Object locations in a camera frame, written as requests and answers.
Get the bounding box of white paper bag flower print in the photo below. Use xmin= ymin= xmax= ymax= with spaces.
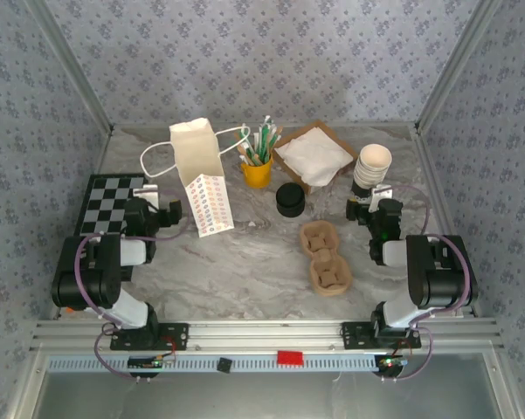
xmin=140 ymin=118 xmax=252 ymax=239

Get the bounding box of black and grey chessboard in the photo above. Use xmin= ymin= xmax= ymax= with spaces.
xmin=73 ymin=174 xmax=149 ymax=239

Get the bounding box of stack of paper cups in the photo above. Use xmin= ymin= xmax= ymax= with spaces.
xmin=351 ymin=144 xmax=393 ymax=197

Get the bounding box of stack of brown pulp cup carriers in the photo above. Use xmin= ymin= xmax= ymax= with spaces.
xmin=300 ymin=221 xmax=354 ymax=297

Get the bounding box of stack of black cup lids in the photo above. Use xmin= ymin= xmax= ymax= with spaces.
xmin=275 ymin=182 xmax=306 ymax=218

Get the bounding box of white paper napkin pile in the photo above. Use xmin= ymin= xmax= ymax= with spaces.
xmin=273 ymin=126 xmax=355 ymax=187

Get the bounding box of brown cardboard tray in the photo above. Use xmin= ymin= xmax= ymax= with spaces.
xmin=273 ymin=120 xmax=359 ymax=196

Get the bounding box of yellow plastic bucket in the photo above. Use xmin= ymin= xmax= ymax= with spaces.
xmin=239 ymin=152 xmax=274 ymax=189

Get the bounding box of white wrapped straw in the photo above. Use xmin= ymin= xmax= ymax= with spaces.
xmin=258 ymin=113 xmax=273 ymax=148
xmin=238 ymin=123 xmax=253 ymax=154

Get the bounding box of circuit board with green light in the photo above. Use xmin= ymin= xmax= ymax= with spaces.
xmin=375 ymin=355 xmax=410 ymax=374
xmin=128 ymin=355 xmax=176 ymax=372

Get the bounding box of wooden stirrer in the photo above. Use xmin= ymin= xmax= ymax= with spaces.
xmin=268 ymin=125 xmax=285 ymax=154

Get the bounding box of red plastic block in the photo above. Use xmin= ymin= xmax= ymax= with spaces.
xmin=277 ymin=350 xmax=305 ymax=366

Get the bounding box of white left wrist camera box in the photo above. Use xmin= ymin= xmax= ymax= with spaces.
xmin=133 ymin=184 xmax=159 ymax=210

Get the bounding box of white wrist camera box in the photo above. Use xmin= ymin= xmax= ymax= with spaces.
xmin=133 ymin=184 xmax=159 ymax=210
xmin=369 ymin=184 xmax=394 ymax=211

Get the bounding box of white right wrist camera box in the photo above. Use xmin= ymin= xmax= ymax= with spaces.
xmin=369 ymin=184 xmax=394 ymax=211

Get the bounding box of aluminium side rail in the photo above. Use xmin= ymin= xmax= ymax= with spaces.
xmin=412 ymin=126 xmax=481 ymax=318

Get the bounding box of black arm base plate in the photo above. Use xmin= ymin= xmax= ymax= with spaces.
xmin=341 ymin=321 xmax=422 ymax=350
xmin=109 ymin=322 xmax=190 ymax=352

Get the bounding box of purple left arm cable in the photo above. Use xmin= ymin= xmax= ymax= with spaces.
xmin=76 ymin=188 xmax=190 ymax=381

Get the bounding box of aluminium frame post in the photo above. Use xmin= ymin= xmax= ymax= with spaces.
xmin=413 ymin=0 xmax=506 ymax=132
xmin=25 ymin=0 xmax=115 ymax=134

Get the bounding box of aluminium frame rail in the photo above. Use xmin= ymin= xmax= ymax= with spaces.
xmin=30 ymin=318 xmax=506 ymax=353

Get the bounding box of grey slotted cable duct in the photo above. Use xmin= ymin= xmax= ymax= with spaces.
xmin=47 ymin=355 xmax=381 ymax=374

